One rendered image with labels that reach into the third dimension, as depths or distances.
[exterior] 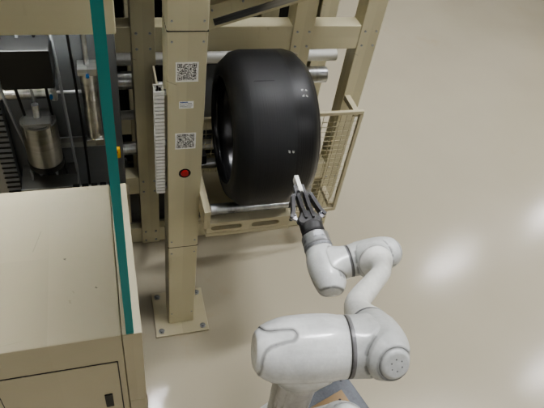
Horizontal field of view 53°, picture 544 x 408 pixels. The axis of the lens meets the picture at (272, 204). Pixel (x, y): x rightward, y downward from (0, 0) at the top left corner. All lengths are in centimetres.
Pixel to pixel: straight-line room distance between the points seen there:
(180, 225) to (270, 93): 75
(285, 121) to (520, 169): 293
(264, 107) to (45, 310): 93
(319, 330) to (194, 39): 105
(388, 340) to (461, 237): 268
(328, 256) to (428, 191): 239
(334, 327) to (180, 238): 139
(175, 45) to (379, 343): 113
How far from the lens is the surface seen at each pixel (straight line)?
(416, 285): 339
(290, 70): 199
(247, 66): 197
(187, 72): 187
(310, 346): 111
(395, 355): 113
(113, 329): 147
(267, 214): 229
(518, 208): 421
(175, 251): 248
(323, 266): 167
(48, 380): 161
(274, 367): 112
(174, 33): 179
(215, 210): 221
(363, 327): 115
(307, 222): 176
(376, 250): 167
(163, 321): 296
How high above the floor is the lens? 252
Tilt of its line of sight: 45 degrees down
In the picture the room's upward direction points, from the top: 10 degrees clockwise
